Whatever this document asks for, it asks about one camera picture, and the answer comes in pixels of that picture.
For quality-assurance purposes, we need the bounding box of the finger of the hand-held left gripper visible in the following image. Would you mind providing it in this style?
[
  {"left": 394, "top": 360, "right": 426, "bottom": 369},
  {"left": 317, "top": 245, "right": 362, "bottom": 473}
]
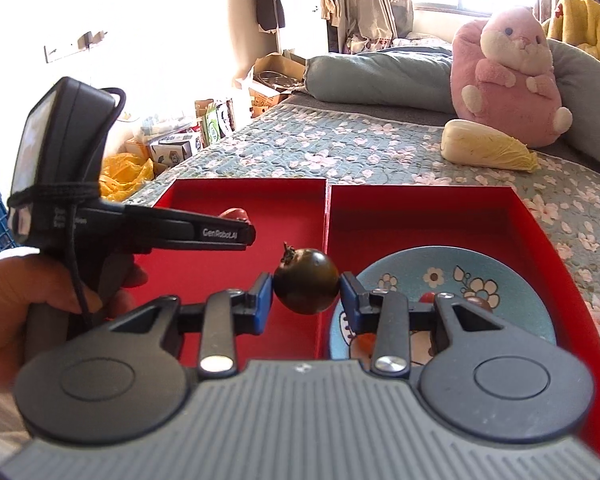
[{"left": 122, "top": 204, "right": 257, "bottom": 253}]

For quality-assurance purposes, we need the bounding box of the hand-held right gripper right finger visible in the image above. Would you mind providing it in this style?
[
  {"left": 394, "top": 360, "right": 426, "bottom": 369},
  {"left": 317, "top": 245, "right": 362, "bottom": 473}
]
[{"left": 339, "top": 271, "right": 503, "bottom": 379}]

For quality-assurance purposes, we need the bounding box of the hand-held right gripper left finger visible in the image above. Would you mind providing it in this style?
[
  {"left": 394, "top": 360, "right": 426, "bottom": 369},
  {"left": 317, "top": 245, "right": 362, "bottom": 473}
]
[{"left": 107, "top": 272, "right": 274, "bottom": 377}]

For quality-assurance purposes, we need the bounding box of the dark brown tomato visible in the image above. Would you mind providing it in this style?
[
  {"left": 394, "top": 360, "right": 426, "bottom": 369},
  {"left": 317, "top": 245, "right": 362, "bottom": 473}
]
[{"left": 272, "top": 242, "right": 340, "bottom": 315}]

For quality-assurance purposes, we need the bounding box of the blue patterned plate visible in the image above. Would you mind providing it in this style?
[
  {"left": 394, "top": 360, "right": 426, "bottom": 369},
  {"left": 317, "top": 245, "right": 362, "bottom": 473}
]
[{"left": 327, "top": 247, "right": 556, "bottom": 361}]

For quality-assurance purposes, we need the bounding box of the red cardboard box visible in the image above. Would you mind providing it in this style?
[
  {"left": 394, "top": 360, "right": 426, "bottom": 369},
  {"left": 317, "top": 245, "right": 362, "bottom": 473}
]
[
  {"left": 325, "top": 185, "right": 600, "bottom": 461},
  {"left": 130, "top": 177, "right": 331, "bottom": 361}
]

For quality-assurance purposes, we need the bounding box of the person's left hand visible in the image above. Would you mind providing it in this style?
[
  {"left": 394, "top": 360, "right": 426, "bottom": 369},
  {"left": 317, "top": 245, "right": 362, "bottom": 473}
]
[{"left": 0, "top": 252, "right": 148, "bottom": 391}]

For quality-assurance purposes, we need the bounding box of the small orange-red tomato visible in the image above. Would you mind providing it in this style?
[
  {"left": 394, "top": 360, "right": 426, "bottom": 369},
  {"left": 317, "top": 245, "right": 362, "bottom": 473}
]
[{"left": 355, "top": 332, "right": 378, "bottom": 358}]

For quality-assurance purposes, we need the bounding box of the yellow plastic bag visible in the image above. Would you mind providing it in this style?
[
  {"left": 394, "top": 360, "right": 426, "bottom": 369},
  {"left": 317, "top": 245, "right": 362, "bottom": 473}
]
[{"left": 100, "top": 152, "right": 156, "bottom": 201}]

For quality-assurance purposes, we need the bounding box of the white printed carton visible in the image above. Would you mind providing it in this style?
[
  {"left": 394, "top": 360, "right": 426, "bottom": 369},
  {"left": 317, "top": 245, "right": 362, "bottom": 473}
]
[{"left": 150, "top": 132, "right": 201, "bottom": 166}]

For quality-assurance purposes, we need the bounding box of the green and white carton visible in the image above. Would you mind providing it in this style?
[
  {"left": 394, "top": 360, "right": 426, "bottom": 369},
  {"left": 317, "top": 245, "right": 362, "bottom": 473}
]
[{"left": 195, "top": 100, "right": 236, "bottom": 146}]

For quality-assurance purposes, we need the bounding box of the floral quilted blanket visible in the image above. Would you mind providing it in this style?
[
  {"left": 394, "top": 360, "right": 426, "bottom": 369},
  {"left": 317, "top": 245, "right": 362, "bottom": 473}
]
[{"left": 125, "top": 105, "right": 600, "bottom": 371}]

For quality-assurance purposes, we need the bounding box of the open cardboard box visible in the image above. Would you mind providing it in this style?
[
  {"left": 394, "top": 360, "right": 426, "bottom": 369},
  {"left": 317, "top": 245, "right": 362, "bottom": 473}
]
[{"left": 235, "top": 50, "right": 308, "bottom": 116}]

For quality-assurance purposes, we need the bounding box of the napa cabbage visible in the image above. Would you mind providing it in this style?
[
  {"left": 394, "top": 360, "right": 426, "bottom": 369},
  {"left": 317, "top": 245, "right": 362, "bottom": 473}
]
[{"left": 441, "top": 119, "right": 540, "bottom": 173}]

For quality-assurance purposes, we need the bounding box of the pink plush toy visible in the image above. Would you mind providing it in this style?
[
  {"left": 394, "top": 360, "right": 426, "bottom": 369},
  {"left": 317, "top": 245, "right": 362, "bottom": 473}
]
[{"left": 450, "top": 6, "right": 573, "bottom": 148}]

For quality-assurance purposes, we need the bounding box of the floral curtain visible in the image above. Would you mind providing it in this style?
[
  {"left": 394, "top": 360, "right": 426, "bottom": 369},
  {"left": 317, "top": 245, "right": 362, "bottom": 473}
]
[{"left": 317, "top": 0, "right": 413, "bottom": 53}]

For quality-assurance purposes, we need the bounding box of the yellow blanket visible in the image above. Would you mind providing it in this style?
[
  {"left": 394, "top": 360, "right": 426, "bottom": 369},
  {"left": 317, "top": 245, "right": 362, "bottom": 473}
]
[{"left": 540, "top": 0, "right": 600, "bottom": 68}]

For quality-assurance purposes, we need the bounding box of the wall hook rack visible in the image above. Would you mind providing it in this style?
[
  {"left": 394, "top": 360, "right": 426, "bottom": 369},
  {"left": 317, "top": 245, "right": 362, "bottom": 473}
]
[{"left": 44, "top": 31, "right": 106, "bottom": 63}]

